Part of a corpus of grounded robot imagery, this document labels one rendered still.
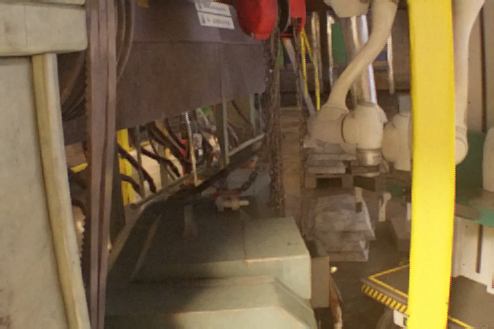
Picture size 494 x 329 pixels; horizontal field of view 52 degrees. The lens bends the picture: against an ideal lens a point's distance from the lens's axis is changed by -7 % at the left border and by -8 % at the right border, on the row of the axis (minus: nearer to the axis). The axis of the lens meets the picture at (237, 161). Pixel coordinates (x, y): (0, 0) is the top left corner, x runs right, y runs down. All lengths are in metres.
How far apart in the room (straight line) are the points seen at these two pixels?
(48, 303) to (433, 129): 0.93
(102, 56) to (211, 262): 0.45
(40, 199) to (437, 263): 1.00
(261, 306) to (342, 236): 2.49
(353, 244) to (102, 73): 2.80
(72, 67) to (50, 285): 0.24
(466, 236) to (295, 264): 1.36
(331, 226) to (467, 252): 1.28
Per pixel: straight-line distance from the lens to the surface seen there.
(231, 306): 0.86
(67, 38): 0.57
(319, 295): 1.29
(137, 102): 1.76
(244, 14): 1.52
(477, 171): 2.03
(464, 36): 1.65
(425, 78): 1.24
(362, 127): 1.83
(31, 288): 0.57
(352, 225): 3.33
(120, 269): 1.05
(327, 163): 5.13
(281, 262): 0.96
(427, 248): 1.32
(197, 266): 0.96
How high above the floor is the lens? 1.21
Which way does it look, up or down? 10 degrees down
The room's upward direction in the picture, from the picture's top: 4 degrees counter-clockwise
